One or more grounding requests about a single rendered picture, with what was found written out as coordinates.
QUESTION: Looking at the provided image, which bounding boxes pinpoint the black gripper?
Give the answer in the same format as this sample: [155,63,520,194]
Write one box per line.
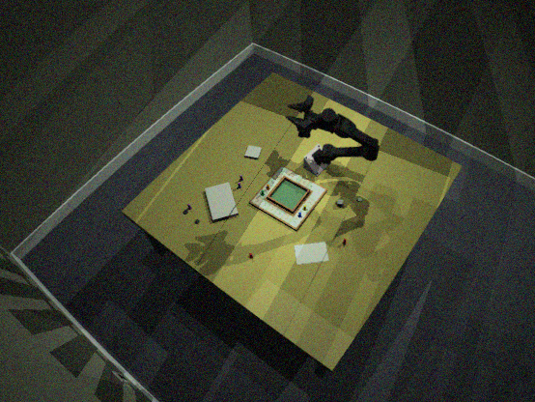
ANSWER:
[286,96,322,131]

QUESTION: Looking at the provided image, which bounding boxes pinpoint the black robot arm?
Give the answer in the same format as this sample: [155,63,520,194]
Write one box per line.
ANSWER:
[298,108,380,164]

